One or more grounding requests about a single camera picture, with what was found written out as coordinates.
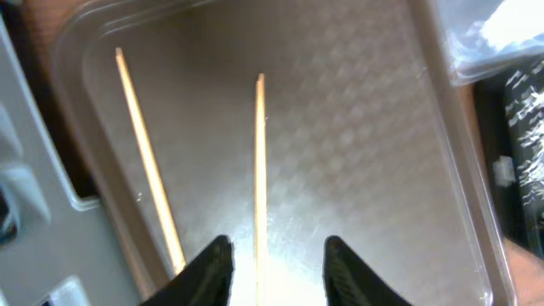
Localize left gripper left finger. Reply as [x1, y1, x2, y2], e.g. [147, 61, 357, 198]
[140, 235, 234, 306]

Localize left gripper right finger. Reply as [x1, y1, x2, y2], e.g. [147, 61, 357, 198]
[323, 235, 411, 306]

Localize rice food scraps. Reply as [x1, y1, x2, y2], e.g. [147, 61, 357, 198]
[505, 60, 543, 206]

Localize grey plastic dishwasher rack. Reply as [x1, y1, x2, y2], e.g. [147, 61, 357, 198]
[1, 25, 141, 305]

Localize clear plastic waste bin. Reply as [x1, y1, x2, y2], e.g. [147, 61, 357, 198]
[431, 0, 543, 85]

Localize dark brown serving tray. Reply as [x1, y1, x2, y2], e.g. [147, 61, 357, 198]
[51, 0, 516, 305]

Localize black rectangular tray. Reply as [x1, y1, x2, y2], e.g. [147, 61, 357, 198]
[473, 56, 543, 258]

